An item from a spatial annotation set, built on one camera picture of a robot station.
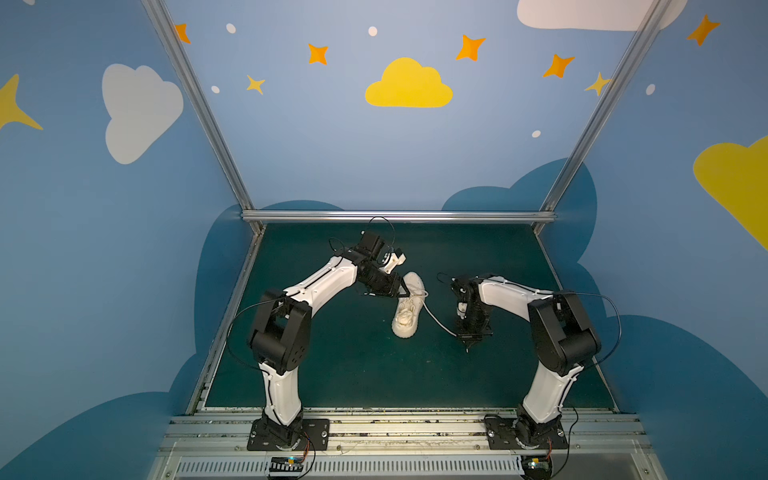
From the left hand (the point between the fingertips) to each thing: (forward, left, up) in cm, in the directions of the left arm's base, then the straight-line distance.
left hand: (402, 291), depth 88 cm
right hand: (-11, -21, -12) cm, 26 cm away
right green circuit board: (-42, -33, -15) cm, 56 cm away
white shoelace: (+3, -9, -7) cm, 11 cm away
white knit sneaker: (-7, -1, -6) cm, 9 cm away
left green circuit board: (-42, +29, -15) cm, 53 cm away
